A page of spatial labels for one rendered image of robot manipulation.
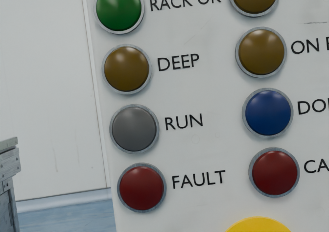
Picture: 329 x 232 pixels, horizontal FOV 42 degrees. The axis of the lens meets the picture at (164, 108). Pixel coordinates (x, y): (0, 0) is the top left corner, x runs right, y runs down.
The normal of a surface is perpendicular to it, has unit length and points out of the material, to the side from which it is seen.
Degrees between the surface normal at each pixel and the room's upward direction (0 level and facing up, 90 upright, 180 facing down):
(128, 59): 87
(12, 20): 90
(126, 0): 89
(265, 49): 89
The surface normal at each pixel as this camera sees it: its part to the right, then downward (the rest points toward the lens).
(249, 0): -0.06, 0.11
